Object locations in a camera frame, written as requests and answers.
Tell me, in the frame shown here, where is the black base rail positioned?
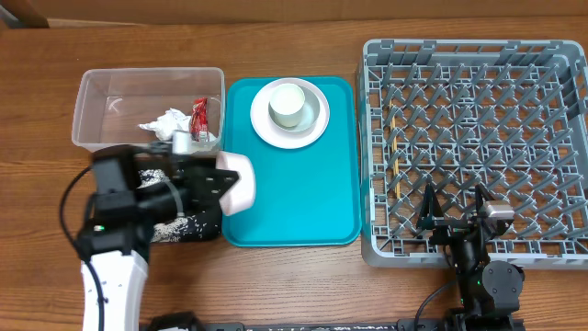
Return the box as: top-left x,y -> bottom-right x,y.
146,312 -> 526,331

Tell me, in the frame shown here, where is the grey shallow bowl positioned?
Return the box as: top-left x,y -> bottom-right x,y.
268,85 -> 320,133

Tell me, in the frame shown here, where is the small pink-white bowl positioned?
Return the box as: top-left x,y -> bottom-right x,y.
216,152 -> 256,216

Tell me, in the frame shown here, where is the grey dishwasher rack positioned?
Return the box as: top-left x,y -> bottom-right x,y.
357,39 -> 587,269

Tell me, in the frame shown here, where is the clear plastic bin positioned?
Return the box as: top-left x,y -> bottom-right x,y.
72,67 -> 225,154

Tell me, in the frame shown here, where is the black rectangular tray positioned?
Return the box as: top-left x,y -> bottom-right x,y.
139,161 -> 222,243

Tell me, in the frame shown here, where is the teal serving tray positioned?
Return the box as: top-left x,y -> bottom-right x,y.
222,76 -> 362,247

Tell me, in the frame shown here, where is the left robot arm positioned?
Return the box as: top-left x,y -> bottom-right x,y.
73,145 -> 256,330

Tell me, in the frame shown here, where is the pile of rice grains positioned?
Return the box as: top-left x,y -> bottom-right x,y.
137,168 -> 221,244

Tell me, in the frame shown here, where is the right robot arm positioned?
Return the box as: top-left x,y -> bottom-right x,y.
413,184 -> 526,331

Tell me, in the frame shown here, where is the white tissue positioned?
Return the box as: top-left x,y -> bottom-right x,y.
138,108 -> 191,141

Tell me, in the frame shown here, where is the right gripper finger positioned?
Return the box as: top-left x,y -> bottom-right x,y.
419,183 -> 444,221
475,183 -> 494,216

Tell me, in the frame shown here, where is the large white plate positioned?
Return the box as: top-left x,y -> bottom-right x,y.
250,77 -> 330,149

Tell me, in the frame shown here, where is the white cup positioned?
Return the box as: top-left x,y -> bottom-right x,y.
269,83 -> 305,128

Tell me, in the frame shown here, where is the red snack wrapper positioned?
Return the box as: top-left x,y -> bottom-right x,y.
189,97 -> 209,142

